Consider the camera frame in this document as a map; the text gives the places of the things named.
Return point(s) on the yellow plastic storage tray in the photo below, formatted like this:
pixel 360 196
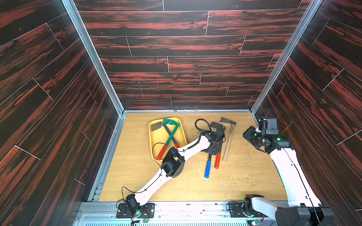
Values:
pixel 160 136

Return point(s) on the dark hoe red grip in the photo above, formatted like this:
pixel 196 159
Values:
pixel 218 156

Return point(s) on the wooden handle hoe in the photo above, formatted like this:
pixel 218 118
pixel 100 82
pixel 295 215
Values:
pixel 230 136

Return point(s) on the green hoe red grip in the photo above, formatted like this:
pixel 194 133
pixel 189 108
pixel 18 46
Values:
pixel 161 153

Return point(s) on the steel hoe blue grip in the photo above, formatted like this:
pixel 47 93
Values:
pixel 208 166

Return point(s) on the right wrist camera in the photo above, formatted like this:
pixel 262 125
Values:
pixel 268 126

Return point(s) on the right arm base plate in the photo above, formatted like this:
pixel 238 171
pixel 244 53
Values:
pixel 238 209

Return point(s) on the black hoe red grip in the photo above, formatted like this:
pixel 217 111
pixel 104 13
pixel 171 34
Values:
pixel 158 125

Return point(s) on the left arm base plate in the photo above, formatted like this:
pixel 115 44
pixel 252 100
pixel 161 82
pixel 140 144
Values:
pixel 145 211

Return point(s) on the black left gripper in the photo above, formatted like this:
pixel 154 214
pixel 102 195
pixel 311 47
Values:
pixel 213 151

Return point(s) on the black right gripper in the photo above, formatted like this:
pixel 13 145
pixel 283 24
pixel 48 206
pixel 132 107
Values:
pixel 249 135

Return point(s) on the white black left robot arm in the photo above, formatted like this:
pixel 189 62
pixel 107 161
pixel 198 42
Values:
pixel 171 167

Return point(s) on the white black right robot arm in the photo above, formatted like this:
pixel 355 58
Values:
pixel 304 208

